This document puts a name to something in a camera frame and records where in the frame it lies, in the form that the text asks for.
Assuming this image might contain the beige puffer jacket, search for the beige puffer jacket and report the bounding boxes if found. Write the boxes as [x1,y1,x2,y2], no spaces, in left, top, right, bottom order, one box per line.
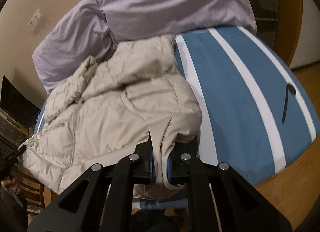
[21,35,202,200]

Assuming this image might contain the wooden chair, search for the wooden chair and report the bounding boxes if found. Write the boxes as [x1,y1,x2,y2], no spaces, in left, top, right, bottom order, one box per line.
[13,168,46,216]

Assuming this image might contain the blue white striped bedsheet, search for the blue white striped bedsheet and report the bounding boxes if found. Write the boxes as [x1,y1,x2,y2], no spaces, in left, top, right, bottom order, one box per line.
[34,25,320,210]

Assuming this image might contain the black pen on bed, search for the black pen on bed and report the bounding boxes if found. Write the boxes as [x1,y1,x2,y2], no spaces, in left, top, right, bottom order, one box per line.
[281,83,297,123]

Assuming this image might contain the left lavender pillow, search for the left lavender pillow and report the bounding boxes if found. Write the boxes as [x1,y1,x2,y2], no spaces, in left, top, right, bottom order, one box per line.
[32,0,116,94]

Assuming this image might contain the lavender pillow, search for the lavender pillow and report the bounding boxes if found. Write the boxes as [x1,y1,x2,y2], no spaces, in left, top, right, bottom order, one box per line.
[97,0,257,41]
[32,0,116,94]

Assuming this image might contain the right lavender pillow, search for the right lavender pillow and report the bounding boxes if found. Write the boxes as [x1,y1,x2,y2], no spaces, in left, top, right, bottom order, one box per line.
[97,0,257,41]

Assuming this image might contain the white wall switch plate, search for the white wall switch plate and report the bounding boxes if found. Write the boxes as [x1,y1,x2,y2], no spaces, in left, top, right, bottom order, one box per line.
[27,8,44,32]

